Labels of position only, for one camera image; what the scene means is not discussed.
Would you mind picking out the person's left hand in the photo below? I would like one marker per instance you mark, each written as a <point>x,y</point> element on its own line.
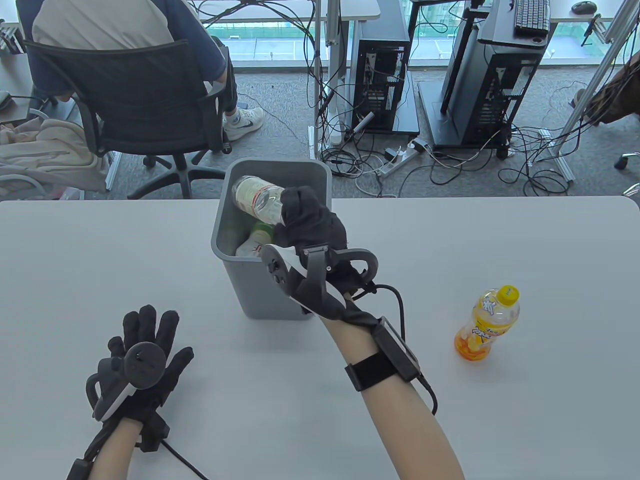
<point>150,390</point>

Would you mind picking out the person's right hand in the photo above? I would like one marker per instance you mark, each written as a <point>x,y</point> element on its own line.
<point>320,227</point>

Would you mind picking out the person's left little finger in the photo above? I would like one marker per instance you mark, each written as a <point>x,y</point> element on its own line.
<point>116,346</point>

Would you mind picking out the person's left middle finger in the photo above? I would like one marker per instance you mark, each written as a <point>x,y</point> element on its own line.
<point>149,322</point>

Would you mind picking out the person's left thumb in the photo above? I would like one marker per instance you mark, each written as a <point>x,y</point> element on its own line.
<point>182,361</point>

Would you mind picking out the person's right fingers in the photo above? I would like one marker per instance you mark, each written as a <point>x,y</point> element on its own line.
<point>300,205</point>

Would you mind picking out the clear bottle with white label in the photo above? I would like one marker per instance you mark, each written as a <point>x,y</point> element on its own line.
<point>257,197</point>

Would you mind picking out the person's right forearm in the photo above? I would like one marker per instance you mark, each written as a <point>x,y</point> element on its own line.
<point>400,430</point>

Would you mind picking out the person's left forearm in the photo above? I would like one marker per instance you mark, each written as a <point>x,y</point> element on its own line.
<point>112,455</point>

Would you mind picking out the black white left glove controller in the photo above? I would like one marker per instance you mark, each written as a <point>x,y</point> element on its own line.
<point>137,362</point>

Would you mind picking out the black white glove controller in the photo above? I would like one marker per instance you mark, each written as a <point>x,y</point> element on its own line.
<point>137,362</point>
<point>305,285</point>

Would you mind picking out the green capped plastic bottle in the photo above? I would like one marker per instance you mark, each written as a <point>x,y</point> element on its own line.
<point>262,232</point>

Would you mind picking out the white labelled plastic bottle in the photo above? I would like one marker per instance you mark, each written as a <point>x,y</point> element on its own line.
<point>250,248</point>

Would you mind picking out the black white right glove controller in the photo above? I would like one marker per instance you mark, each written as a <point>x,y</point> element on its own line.
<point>305,285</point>

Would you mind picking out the grey plastic waste bin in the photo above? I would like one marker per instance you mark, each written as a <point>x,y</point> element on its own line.
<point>270,295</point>

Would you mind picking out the white power strip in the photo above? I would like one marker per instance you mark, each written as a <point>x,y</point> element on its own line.
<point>400,161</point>

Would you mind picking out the grey desk leg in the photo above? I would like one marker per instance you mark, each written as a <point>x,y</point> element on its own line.
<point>334,60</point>

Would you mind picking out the black mesh office chair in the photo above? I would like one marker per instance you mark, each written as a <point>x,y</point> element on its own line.
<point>135,95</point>

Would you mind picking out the beige cloth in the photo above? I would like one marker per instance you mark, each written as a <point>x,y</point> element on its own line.
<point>45,150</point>

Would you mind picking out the orange juice bottle yellow cap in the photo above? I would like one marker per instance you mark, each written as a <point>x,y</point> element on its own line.
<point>487,325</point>

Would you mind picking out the black computer tower on stand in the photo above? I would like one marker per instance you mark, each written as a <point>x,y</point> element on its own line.
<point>492,85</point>

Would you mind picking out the black keyboard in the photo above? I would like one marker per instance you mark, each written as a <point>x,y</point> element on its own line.
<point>532,17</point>

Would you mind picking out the black chair caster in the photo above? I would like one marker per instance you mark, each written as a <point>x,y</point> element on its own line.
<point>629,160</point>

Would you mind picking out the black computer mouse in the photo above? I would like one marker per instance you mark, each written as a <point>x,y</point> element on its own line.
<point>584,6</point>

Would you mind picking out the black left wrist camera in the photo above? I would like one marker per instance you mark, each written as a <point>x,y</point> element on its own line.
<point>152,434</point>

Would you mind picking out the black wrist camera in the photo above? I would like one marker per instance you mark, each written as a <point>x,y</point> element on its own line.
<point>152,434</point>
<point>387,360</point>

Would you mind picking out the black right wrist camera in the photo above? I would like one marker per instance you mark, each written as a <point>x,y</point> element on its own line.
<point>387,360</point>

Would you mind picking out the aluminium frame leg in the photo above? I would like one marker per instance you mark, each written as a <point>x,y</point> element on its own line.
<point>587,85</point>

